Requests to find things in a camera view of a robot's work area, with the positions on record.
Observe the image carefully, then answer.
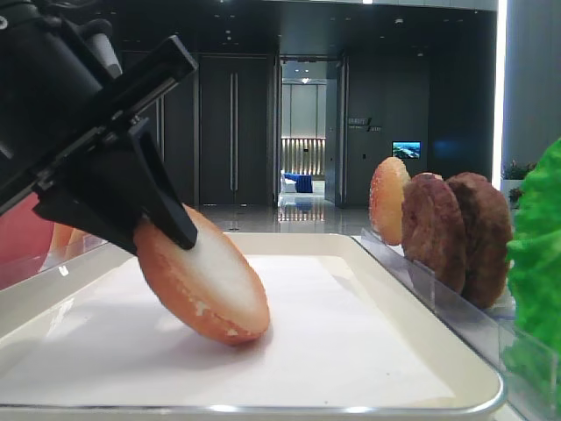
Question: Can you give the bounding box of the far sesame bun top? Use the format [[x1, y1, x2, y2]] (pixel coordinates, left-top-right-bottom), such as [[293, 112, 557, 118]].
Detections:
[[369, 157, 410, 246]]

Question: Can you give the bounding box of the white rectangular metal tray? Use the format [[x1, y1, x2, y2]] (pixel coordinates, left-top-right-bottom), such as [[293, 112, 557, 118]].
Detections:
[[1, 233, 506, 420]]

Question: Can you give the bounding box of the blue sofa in hallway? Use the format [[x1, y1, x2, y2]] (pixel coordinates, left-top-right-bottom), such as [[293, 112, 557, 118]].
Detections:
[[284, 173, 313, 193]]

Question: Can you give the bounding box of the clear acrylic rack left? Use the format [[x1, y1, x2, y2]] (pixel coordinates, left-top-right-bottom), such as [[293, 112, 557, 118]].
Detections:
[[1, 231, 106, 289]]

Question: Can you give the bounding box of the red tomato slice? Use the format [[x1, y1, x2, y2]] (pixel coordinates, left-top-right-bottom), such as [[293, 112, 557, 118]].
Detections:
[[1, 193, 53, 264]]

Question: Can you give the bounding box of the orange cheese slice left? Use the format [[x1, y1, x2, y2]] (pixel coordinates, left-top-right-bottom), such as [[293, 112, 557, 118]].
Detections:
[[50, 223, 74, 252]]

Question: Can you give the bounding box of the brown meat patty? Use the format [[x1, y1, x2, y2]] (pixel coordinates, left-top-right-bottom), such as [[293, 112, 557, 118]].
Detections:
[[401, 173, 466, 293], [447, 172, 513, 309]]

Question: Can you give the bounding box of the green lettuce leaf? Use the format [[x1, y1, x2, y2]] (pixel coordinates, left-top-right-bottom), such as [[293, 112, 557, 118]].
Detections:
[[506, 140, 560, 405]]

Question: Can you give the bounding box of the brown meat patty front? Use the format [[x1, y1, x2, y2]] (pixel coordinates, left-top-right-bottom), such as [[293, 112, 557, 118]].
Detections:
[[401, 173, 466, 293]]

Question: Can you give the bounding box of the small wall screen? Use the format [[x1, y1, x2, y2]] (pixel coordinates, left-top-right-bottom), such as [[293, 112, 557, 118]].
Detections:
[[392, 141, 422, 159]]

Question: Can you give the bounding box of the dark double door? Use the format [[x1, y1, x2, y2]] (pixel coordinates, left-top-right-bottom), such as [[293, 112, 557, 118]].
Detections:
[[143, 55, 271, 205]]

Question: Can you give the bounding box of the clear acrylic rack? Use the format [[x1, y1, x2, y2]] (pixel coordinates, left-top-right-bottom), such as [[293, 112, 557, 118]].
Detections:
[[1, 231, 106, 289], [357, 229, 560, 420]]

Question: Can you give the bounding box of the clear acrylic rack right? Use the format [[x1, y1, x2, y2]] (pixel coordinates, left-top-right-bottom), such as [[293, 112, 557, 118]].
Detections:
[[357, 229, 560, 420]]

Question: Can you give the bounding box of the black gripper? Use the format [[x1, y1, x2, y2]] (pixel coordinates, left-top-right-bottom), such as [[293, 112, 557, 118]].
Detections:
[[1, 34, 197, 255]]

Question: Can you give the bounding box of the bun slice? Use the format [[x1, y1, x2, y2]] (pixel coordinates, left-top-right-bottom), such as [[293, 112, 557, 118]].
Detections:
[[133, 206, 271, 345]]

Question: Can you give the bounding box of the brown meat patty rear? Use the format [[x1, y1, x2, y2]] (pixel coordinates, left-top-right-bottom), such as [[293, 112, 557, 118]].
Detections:
[[447, 172, 513, 309]]

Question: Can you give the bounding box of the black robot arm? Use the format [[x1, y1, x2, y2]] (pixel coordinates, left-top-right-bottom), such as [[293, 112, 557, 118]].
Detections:
[[1, 1, 197, 253]]

